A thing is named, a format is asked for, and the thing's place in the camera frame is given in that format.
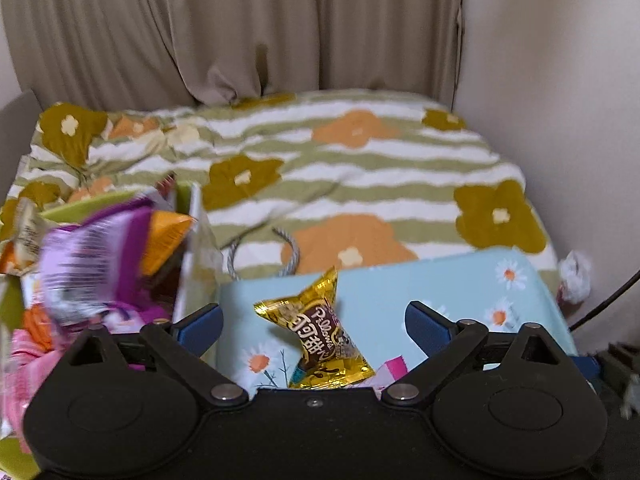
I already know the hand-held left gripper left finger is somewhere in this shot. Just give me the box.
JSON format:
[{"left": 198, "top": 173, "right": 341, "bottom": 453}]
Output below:
[{"left": 65, "top": 303, "right": 251, "bottom": 407}]

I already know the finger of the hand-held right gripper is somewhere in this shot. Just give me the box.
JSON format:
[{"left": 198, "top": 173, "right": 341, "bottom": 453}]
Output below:
[{"left": 570, "top": 341, "right": 640, "bottom": 422}]

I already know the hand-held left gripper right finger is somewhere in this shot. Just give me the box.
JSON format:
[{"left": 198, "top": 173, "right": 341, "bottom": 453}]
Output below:
[{"left": 380, "top": 300, "right": 573, "bottom": 407}]

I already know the orange snack packet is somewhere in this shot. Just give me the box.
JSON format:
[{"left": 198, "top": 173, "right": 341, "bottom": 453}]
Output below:
[{"left": 141, "top": 209, "right": 199, "bottom": 277}]

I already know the gold candy packet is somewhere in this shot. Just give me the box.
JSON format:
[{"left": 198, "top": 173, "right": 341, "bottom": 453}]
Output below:
[{"left": 252, "top": 266, "right": 377, "bottom": 392}]

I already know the purple snack packet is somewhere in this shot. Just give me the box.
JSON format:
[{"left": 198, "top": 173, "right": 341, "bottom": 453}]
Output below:
[{"left": 38, "top": 196, "right": 173, "bottom": 333}]

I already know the pink striped snack packet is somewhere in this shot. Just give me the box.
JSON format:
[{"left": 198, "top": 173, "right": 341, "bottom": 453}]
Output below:
[{"left": 0, "top": 327, "right": 146, "bottom": 443}]

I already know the crumpled white tissue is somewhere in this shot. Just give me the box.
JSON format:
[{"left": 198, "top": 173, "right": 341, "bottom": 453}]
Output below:
[{"left": 556, "top": 251, "right": 594, "bottom": 307}]

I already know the red snack packet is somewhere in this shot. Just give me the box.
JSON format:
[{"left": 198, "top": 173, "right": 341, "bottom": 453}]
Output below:
[{"left": 156, "top": 172, "right": 179, "bottom": 199}]

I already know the green striped floral blanket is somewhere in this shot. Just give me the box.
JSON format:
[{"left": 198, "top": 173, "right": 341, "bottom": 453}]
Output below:
[{"left": 0, "top": 88, "right": 560, "bottom": 287}]

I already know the beige curtain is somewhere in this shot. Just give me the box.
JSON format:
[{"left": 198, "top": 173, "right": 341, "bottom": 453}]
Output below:
[{"left": 0, "top": 0, "right": 470, "bottom": 112}]

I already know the black cable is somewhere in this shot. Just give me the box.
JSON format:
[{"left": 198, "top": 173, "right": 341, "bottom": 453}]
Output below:
[{"left": 567, "top": 269, "right": 640, "bottom": 333}]

